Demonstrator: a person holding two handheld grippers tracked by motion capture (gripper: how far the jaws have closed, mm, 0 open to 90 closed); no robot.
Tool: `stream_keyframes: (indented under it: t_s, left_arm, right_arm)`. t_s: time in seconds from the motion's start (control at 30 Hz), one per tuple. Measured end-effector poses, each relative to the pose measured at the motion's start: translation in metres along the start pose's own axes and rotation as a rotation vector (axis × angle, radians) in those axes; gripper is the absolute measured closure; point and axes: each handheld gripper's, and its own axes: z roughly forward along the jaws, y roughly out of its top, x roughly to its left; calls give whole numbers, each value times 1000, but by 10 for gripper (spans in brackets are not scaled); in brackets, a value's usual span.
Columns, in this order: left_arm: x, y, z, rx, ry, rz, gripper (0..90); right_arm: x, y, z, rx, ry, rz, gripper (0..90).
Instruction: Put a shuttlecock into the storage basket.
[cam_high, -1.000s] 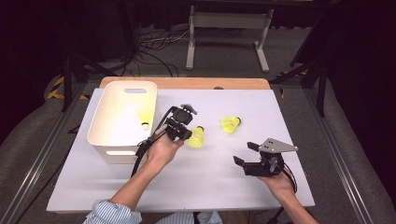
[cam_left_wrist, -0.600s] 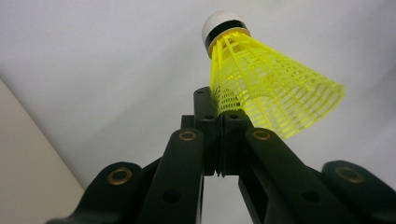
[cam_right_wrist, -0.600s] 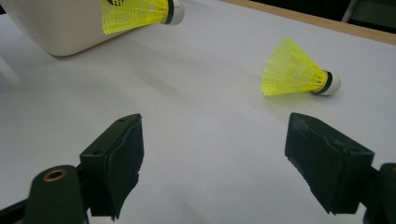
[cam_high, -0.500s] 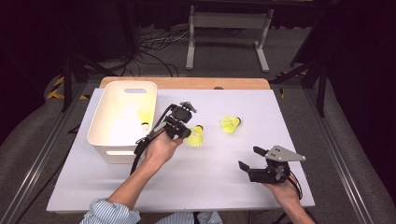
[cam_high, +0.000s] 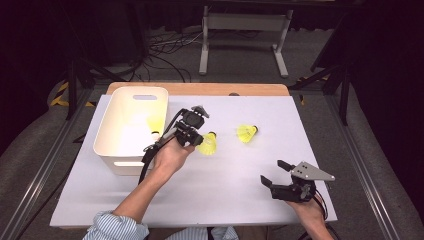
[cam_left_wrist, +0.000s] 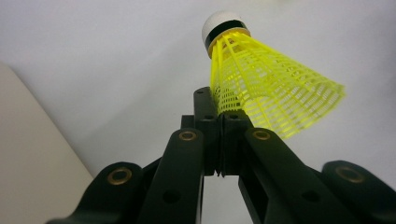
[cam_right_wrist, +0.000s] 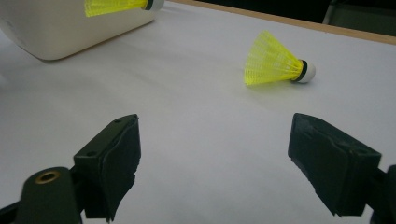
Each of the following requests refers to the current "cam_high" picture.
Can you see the yellow shuttlecock white cork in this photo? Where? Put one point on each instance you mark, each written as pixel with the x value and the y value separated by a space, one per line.
pixel 156 124

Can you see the white table board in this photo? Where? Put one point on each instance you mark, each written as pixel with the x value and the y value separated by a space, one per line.
pixel 220 200

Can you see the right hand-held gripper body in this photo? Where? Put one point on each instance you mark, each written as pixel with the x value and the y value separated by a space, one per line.
pixel 293 193

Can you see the person's right hand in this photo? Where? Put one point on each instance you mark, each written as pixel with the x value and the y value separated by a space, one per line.
pixel 310 213

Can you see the white plastic basket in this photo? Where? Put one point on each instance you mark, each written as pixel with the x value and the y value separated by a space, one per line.
pixel 116 133

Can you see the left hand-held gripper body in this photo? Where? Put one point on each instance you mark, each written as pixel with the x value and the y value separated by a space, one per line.
pixel 193 120

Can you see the yellow shuttlecock black cork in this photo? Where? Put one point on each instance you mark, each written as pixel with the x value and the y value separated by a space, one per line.
pixel 246 132

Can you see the white metal stand frame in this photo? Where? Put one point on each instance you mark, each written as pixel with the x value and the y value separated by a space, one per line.
pixel 245 21

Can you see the yellow shuttlecock black-banded cork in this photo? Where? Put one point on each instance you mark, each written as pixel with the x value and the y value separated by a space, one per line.
pixel 208 146

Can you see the wooden table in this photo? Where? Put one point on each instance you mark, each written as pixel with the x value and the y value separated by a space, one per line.
pixel 200 89

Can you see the striped shirt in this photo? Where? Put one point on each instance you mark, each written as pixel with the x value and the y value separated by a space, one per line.
pixel 113 230

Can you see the aluminium frame rail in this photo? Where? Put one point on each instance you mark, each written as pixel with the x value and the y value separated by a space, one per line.
pixel 51 160
pixel 355 150

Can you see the black tripod stand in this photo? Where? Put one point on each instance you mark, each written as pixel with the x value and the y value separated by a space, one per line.
pixel 344 100
pixel 71 90

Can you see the person's left hand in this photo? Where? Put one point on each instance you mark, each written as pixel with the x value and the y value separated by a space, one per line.
pixel 171 160

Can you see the yellow black floor tape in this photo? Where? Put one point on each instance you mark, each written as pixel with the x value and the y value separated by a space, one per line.
pixel 61 87

